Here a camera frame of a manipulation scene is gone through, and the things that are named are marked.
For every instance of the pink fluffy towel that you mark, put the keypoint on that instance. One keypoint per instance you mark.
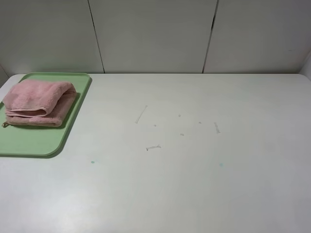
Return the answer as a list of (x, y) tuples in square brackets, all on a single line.
[(38, 103)]

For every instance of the light green plastic tray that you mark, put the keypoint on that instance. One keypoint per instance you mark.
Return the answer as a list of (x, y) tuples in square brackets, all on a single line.
[(44, 142)]

